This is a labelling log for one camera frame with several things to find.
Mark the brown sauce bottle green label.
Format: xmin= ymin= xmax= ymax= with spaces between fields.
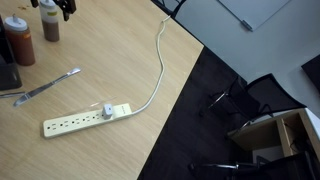
xmin=38 ymin=0 xmax=61 ymax=43

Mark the black box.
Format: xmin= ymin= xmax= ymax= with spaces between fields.
xmin=0 ymin=14 xmax=23 ymax=91

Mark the silver table knife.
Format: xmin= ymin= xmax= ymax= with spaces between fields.
xmin=13 ymin=67 xmax=82 ymax=108

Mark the silver fork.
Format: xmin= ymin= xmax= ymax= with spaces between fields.
xmin=0 ymin=91 xmax=26 ymax=99

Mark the white plug adapter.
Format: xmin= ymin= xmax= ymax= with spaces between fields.
xmin=101 ymin=103 xmax=114 ymax=120

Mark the cream power strip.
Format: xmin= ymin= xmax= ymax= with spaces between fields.
xmin=42 ymin=102 xmax=133 ymax=139

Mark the grey whiteboard clip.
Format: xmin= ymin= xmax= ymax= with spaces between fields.
xmin=241 ymin=20 xmax=254 ymax=32

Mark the whiteboard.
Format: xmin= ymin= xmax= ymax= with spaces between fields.
xmin=216 ymin=0 xmax=293 ymax=33

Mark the black mesh office chair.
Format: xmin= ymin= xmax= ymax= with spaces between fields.
xmin=199 ymin=73 xmax=308 ymax=131

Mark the wooden shelf unit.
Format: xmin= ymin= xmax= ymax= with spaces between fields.
xmin=227 ymin=108 xmax=320 ymax=161

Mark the dark monitor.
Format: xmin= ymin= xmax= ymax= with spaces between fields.
xmin=300 ymin=54 xmax=320 ymax=91

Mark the black chair with chrome base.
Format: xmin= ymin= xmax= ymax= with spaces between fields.
xmin=188 ymin=151 xmax=320 ymax=180

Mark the black chair frame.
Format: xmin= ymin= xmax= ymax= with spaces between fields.
xmin=149 ymin=0 xmax=188 ymax=19

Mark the cream power strip cord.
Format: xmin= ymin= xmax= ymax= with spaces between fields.
xmin=131 ymin=15 xmax=172 ymax=116

